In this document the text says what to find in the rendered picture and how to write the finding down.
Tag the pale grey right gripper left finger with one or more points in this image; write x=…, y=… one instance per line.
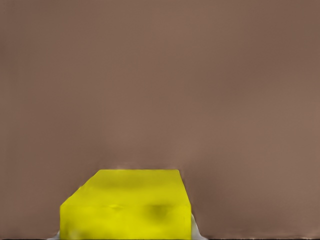
x=56, y=236

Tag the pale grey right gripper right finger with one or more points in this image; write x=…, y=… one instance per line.
x=195, y=228

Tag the yellow rectangular block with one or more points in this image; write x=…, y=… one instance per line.
x=125, y=212

